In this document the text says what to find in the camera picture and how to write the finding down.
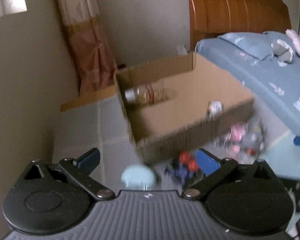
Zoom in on pink bottle keychain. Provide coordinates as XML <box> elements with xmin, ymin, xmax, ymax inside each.
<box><xmin>213</xmin><ymin>122</ymin><xmax>248</xmax><ymax>157</ymax></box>

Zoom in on grey cartoon figure toy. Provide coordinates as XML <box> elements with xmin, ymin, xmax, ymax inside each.
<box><xmin>240</xmin><ymin>119</ymin><xmax>267</xmax><ymax>157</ymax></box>

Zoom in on glass bottle with yellow beads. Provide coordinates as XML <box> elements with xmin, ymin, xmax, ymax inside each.
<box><xmin>124</xmin><ymin>81</ymin><xmax>168</xmax><ymax>106</ymax></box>

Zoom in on red round caps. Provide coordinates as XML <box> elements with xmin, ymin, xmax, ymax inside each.
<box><xmin>179</xmin><ymin>152</ymin><xmax>199</xmax><ymax>172</ymax></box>

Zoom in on light blue egg case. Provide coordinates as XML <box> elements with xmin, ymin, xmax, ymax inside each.
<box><xmin>121</xmin><ymin>164</ymin><xmax>157</xmax><ymax>191</ymax></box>

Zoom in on brown cardboard box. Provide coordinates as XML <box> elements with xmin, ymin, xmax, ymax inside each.
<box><xmin>115</xmin><ymin>53</ymin><xmax>254</xmax><ymax>165</ymax></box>

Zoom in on pink beige curtain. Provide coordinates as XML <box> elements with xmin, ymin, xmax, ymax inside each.
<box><xmin>57</xmin><ymin>0</ymin><xmax>117</xmax><ymax>95</ymax></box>

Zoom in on blue floral bed sheet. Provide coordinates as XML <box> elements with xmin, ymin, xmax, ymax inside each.
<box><xmin>194</xmin><ymin>37</ymin><xmax>300</xmax><ymax>136</ymax></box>

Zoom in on blue floral pillow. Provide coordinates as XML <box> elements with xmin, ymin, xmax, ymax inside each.
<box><xmin>218</xmin><ymin>31</ymin><xmax>294</xmax><ymax>61</ymax></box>

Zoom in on grey plush toy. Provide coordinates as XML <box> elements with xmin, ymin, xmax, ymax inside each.
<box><xmin>271</xmin><ymin>39</ymin><xmax>294</xmax><ymax>63</ymax></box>

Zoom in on wooden bed headboard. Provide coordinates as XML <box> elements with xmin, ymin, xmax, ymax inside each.
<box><xmin>189</xmin><ymin>0</ymin><xmax>292</xmax><ymax>50</ymax></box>

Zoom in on small silver keychain charm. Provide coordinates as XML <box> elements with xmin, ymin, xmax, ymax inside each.
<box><xmin>206</xmin><ymin>101</ymin><xmax>224</xmax><ymax>120</ymax></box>

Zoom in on white wall socket plug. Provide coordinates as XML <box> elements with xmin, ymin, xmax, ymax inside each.
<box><xmin>177</xmin><ymin>46</ymin><xmax>189</xmax><ymax>55</ymax></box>

